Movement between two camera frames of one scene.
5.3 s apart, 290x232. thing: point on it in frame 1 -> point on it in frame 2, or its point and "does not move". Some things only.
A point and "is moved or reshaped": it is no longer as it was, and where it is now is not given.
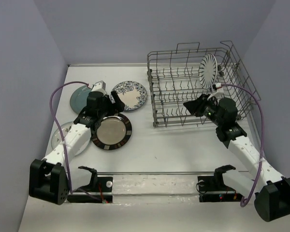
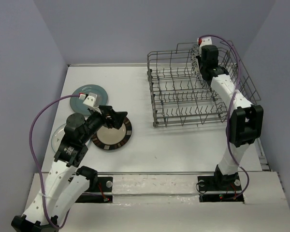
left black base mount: x=99 y=191 does not move
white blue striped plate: x=208 y=70 is moved or reshaped
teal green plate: x=78 y=98 does not move
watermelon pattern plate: x=56 y=138 does not move
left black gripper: x=117 y=107 -> x=117 y=117
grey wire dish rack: x=178 y=76 does not move
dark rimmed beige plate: x=113 y=132 does not move
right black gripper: x=195 y=107 -> x=200 y=57
